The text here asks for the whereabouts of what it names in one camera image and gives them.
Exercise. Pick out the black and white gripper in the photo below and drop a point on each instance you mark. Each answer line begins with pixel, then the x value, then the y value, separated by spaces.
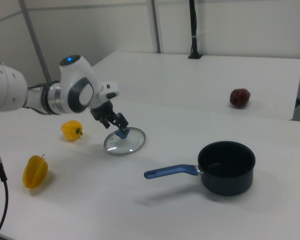
pixel 107 92

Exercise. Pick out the glass lid with blue knob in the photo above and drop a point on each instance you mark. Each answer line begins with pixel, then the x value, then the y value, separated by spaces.
pixel 130 143

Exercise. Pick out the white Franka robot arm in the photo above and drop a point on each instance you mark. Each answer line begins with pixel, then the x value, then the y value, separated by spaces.
pixel 75 82

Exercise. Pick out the yellow bell pepper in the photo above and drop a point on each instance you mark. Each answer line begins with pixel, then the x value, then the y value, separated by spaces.
pixel 70 130

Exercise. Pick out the yellow star fruit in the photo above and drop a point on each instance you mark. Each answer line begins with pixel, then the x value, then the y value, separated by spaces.
pixel 35 172

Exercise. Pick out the dark red bell pepper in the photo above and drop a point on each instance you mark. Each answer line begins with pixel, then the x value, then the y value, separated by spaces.
pixel 240 98

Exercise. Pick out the grey metal frame post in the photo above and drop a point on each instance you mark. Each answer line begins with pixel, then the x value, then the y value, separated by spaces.
pixel 155 25
pixel 35 37

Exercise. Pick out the black camera pole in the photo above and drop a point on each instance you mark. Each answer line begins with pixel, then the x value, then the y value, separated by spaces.
pixel 194 30

